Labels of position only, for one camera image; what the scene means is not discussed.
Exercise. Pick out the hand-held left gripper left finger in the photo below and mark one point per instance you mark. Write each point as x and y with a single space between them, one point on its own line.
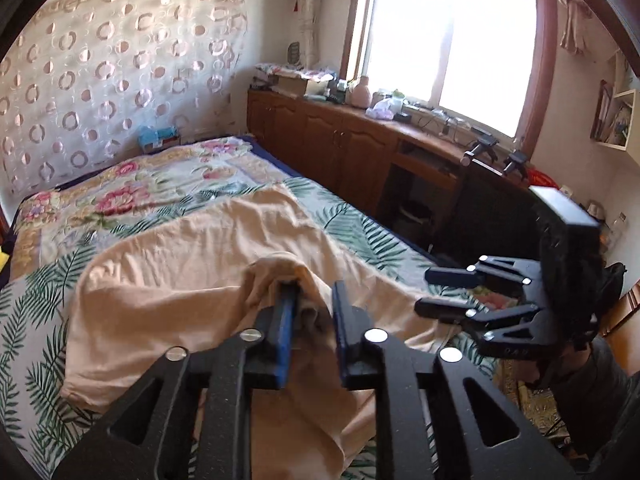
285 330

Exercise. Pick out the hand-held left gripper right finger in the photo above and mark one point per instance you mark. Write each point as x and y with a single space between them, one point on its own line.
341 330

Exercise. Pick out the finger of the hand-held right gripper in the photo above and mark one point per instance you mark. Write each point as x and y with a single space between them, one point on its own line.
450 277
440 308

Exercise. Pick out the beige t-shirt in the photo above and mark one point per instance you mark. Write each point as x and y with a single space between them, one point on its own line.
190 270

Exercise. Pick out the person's right forearm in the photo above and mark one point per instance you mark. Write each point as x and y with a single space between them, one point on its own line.
600 400

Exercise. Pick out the black waste bin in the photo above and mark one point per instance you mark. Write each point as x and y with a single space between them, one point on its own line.
416 217

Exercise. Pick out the red cloth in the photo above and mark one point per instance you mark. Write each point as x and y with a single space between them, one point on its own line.
540 179

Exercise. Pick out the white plastic bag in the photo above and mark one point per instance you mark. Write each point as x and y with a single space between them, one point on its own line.
381 109

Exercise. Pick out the wooden cabinet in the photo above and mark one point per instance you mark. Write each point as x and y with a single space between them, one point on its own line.
320 135

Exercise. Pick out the pink vase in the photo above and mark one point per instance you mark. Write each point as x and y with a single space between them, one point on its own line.
359 92

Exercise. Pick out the floral blanket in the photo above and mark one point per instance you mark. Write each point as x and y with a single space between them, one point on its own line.
125 195

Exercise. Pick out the blue tissue box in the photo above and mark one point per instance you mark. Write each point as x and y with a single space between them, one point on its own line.
159 136

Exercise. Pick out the wooden framed window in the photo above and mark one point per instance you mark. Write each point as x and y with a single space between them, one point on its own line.
450 35

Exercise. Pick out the cardboard box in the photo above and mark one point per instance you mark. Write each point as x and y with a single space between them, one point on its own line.
292 85

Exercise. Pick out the tied beige curtain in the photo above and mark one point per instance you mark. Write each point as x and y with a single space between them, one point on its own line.
572 20

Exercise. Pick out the leaf print bed sheet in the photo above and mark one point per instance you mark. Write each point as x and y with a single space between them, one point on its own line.
30 320

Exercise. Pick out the circle pattern curtain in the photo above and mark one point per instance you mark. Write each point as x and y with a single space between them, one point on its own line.
100 60

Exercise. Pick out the black clamp mount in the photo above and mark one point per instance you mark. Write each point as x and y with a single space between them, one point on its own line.
517 162
481 147

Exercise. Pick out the white wall shelf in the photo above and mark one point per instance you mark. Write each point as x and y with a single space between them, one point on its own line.
617 110

